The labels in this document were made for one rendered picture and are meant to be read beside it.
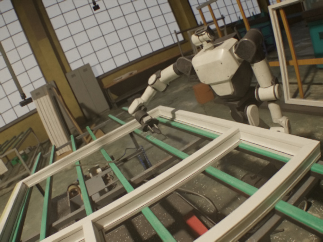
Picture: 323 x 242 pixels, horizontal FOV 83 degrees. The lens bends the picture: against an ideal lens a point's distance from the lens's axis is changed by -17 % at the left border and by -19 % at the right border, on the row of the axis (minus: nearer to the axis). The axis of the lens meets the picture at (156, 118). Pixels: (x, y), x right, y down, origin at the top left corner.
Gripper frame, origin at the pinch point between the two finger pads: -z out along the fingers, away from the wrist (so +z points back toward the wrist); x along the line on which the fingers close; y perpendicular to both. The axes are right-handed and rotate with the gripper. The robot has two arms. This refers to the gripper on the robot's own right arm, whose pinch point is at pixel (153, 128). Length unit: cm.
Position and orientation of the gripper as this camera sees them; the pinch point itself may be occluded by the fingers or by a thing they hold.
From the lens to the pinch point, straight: 142.3
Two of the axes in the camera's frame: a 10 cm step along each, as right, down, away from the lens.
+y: 1.7, 7.4, 6.5
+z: -5.3, -4.9, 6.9
